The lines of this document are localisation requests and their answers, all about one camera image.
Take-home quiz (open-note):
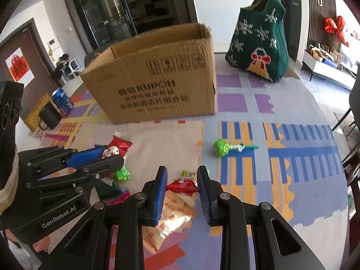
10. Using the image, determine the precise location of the brown cardboard box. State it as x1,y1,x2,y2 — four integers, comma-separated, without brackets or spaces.
79,22,218,125

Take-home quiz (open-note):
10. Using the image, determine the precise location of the orange and white cracker packet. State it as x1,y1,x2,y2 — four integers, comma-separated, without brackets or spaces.
143,191,197,255

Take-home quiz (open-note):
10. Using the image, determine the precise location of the red bow balloon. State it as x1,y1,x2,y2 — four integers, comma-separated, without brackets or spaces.
325,15,351,47

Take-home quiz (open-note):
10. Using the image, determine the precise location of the green small toy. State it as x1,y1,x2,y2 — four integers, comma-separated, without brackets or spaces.
113,166,130,182

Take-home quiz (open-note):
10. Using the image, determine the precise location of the black mug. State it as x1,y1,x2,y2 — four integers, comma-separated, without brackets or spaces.
38,101,62,130

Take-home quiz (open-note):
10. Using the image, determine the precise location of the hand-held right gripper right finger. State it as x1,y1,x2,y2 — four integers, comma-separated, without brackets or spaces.
196,165,335,270

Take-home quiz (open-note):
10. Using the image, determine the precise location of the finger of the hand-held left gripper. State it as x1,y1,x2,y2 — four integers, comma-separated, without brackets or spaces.
25,155,125,195
18,145,109,175

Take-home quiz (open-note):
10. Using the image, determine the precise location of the grey dining chair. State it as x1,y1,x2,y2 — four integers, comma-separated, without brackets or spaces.
332,79,360,141

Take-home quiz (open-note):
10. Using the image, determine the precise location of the dark brown door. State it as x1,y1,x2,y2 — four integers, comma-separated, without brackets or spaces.
0,20,61,90

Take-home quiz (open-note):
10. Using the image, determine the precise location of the green lollipop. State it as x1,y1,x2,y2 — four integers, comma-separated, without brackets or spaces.
213,138,259,158

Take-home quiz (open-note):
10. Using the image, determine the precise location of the brown wooden chair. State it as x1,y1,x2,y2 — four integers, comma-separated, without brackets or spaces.
342,146,360,199

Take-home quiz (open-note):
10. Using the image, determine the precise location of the small red snack packet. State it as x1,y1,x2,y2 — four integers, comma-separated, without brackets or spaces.
166,177,200,197

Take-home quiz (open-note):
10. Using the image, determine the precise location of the red paper door decoration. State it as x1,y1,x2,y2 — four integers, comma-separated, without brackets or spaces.
6,48,36,81

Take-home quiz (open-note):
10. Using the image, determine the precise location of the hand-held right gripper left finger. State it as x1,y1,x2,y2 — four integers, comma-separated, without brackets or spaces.
36,165,169,270

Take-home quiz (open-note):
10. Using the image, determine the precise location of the white low cabinet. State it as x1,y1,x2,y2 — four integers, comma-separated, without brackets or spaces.
302,49,359,90

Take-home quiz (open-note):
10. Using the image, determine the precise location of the green knitted snowflake bag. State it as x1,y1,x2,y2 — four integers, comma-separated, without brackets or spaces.
225,0,290,83

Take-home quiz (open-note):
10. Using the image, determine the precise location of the blue soda can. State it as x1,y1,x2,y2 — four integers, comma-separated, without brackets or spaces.
52,88,74,116

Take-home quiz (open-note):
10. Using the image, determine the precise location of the red and white snack packet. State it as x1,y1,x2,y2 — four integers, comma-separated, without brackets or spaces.
100,132,133,161

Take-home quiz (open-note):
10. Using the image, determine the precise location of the dark green snack packet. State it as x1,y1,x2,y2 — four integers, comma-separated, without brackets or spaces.
94,178,120,199

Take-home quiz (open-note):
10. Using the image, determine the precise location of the dark interior door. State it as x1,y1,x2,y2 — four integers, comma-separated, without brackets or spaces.
278,0,307,62

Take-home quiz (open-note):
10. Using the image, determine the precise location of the colourful patterned tablecloth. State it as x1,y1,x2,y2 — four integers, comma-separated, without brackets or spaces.
28,73,352,270

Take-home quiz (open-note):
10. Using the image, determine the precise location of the pink snack packet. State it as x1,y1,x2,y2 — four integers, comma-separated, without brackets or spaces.
105,190,131,206

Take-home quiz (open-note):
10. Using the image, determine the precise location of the white small shelf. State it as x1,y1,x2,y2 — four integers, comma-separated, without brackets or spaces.
60,58,81,81

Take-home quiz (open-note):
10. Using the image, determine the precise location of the black glass-door cabinet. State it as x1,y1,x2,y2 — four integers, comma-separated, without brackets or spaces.
60,0,197,55

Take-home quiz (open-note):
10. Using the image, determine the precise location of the yellow woven box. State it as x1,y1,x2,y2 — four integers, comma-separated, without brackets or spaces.
24,93,54,132

